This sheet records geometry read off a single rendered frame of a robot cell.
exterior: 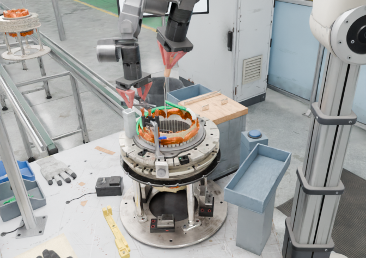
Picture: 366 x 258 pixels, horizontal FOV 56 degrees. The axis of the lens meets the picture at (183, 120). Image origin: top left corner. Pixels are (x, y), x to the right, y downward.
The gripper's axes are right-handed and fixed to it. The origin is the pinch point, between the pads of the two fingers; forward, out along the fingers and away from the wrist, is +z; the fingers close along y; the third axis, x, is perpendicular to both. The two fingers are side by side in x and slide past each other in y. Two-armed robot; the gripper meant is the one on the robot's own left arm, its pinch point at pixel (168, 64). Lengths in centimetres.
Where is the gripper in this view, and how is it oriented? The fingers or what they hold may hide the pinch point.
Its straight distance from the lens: 98.2
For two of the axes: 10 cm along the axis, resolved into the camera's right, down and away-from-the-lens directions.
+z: -2.3, 7.1, 6.6
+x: 8.6, -1.7, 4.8
